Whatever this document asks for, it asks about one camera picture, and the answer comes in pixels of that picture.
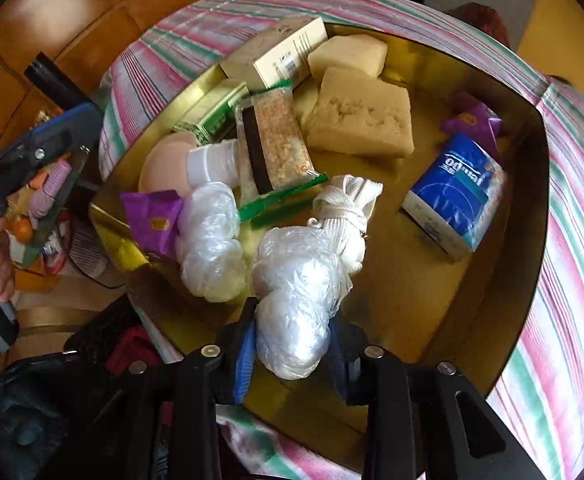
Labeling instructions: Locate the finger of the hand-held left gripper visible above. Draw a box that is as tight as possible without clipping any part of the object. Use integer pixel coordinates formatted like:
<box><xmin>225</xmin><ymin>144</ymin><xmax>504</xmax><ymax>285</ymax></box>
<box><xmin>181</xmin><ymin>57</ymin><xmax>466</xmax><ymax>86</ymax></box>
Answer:
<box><xmin>0</xmin><ymin>130</ymin><xmax>93</xmax><ymax>202</ymax></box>
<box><xmin>30</xmin><ymin>102</ymin><xmax>104</xmax><ymax>147</ymax></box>

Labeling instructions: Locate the striped pink green tablecloth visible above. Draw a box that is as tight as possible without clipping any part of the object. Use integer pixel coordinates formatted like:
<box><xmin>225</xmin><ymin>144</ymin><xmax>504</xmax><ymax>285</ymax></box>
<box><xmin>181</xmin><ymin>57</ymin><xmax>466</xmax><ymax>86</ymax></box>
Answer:
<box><xmin>96</xmin><ymin>0</ymin><xmax>584</xmax><ymax>480</ymax></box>

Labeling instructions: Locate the white rope bundle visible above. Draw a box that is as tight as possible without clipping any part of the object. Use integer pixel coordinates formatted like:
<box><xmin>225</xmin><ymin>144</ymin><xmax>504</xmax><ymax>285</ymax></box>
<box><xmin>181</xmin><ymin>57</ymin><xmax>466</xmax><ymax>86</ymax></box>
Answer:
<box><xmin>311</xmin><ymin>174</ymin><xmax>385</xmax><ymax>277</ymax></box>

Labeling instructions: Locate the clear green-edged snack packet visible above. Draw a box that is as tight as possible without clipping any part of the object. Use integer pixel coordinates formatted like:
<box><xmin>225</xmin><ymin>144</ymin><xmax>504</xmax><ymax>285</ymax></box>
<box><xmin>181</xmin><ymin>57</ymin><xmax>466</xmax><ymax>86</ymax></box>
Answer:
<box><xmin>233</xmin><ymin>84</ymin><xmax>329</xmax><ymax>232</ymax></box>

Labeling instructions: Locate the gold metal tin box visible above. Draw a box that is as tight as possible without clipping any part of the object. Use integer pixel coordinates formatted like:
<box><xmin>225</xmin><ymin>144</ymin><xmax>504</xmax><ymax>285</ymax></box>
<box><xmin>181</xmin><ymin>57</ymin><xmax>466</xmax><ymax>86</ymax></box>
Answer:
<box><xmin>88</xmin><ymin>21</ymin><xmax>551</xmax><ymax>437</ymax></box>

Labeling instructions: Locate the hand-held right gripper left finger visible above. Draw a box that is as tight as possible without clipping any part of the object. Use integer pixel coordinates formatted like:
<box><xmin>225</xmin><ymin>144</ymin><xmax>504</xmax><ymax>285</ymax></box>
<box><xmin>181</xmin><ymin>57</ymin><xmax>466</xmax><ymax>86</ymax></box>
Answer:
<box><xmin>126</xmin><ymin>299</ymin><xmax>260</xmax><ymax>480</ymax></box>

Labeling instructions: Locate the purple foil packet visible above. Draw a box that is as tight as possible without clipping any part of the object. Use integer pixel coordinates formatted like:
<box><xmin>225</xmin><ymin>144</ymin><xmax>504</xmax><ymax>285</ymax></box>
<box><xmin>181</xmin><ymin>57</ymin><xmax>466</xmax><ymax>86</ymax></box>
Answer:
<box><xmin>120</xmin><ymin>189</ymin><xmax>186</xmax><ymax>257</ymax></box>
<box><xmin>438</xmin><ymin>91</ymin><xmax>504</xmax><ymax>154</ymax></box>

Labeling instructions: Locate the bag of colourful toys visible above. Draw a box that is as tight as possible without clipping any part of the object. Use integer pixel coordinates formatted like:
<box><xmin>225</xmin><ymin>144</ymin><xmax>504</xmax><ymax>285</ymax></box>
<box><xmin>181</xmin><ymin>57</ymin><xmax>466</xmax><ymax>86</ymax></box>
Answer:
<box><xmin>0</xmin><ymin>149</ymin><xmax>91</xmax><ymax>272</ymax></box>

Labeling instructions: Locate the blue tissue pack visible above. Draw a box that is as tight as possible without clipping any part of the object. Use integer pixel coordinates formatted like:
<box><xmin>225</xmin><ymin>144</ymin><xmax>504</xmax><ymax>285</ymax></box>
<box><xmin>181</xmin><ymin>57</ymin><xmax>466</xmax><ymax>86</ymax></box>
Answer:
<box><xmin>401</xmin><ymin>133</ymin><xmax>508</xmax><ymax>264</ymax></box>

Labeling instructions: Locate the black tube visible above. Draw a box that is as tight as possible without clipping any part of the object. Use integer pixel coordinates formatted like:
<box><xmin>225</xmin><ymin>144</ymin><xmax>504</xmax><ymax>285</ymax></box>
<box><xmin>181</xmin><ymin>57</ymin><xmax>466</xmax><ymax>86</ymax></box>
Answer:
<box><xmin>23</xmin><ymin>51</ymin><xmax>103</xmax><ymax>112</ymax></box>

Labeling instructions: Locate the wooden wardrobe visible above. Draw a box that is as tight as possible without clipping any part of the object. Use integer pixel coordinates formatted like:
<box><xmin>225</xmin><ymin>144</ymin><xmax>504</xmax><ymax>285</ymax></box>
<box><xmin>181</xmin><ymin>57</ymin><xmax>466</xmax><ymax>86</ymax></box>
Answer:
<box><xmin>0</xmin><ymin>0</ymin><xmax>323</xmax><ymax>171</ymax></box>

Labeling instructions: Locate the clear plastic bag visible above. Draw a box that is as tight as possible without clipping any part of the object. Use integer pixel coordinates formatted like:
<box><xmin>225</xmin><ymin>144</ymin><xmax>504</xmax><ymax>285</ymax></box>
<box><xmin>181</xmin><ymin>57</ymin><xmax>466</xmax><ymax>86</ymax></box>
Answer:
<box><xmin>251</xmin><ymin>226</ymin><xmax>353</xmax><ymax>381</ymax></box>
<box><xmin>176</xmin><ymin>181</ymin><xmax>249</xmax><ymax>304</ymax></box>

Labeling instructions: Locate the small yellow sponge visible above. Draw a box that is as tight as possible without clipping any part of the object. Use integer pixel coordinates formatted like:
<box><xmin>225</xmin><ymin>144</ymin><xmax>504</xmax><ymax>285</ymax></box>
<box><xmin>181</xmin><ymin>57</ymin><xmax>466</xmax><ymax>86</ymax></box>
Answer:
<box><xmin>307</xmin><ymin>34</ymin><xmax>389</xmax><ymax>82</ymax></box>

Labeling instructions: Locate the grey yellow blue chair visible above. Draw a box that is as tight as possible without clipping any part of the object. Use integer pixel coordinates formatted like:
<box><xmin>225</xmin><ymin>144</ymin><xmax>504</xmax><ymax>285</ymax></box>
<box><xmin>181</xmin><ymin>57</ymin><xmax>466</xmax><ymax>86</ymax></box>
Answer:
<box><xmin>423</xmin><ymin>0</ymin><xmax>584</xmax><ymax>93</ymax></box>

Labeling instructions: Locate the dark bag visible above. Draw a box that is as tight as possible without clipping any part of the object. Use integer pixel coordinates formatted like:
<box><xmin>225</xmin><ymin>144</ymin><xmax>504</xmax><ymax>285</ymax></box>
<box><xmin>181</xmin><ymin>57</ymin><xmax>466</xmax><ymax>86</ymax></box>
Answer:
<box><xmin>0</xmin><ymin>350</ymin><xmax>173</xmax><ymax>480</ymax></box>

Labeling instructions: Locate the person's left hand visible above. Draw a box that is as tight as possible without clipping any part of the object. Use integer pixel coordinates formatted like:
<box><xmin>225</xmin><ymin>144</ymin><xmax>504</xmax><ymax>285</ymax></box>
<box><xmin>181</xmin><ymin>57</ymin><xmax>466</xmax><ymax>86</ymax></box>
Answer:
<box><xmin>0</xmin><ymin>230</ymin><xmax>18</xmax><ymax>307</ymax></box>

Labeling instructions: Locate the dark red cushion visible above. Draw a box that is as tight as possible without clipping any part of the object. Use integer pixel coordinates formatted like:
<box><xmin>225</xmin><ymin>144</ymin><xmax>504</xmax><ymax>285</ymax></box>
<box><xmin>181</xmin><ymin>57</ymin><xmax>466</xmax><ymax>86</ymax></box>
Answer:
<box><xmin>453</xmin><ymin>1</ymin><xmax>512</xmax><ymax>49</ymax></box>

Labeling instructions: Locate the white cream carton box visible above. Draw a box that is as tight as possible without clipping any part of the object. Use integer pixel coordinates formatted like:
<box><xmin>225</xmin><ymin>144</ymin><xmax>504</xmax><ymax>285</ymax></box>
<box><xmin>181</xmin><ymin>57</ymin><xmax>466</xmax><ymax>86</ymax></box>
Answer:
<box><xmin>219</xmin><ymin>15</ymin><xmax>329</xmax><ymax>94</ymax></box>

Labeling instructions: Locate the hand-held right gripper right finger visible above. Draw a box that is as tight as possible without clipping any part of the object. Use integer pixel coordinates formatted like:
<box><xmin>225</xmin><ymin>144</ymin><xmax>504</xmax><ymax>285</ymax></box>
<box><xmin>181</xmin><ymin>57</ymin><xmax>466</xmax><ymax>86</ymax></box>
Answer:
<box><xmin>328</xmin><ymin>316</ymin><xmax>521</xmax><ymax>480</ymax></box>

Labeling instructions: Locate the large yellow sponge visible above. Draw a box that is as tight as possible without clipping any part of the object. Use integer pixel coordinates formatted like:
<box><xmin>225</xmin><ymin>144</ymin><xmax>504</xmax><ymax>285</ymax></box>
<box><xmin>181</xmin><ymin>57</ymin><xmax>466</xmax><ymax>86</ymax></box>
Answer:
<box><xmin>303</xmin><ymin>66</ymin><xmax>417</xmax><ymax>159</ymax></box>

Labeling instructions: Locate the small green cream box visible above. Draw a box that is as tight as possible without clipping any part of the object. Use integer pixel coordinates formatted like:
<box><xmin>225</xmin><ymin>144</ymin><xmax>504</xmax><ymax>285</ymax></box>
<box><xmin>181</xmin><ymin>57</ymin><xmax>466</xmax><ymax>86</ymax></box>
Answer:
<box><xmin>171</xmin><ymin>79</ymin><xmax>251</xmax><ymax>147</ymax></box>

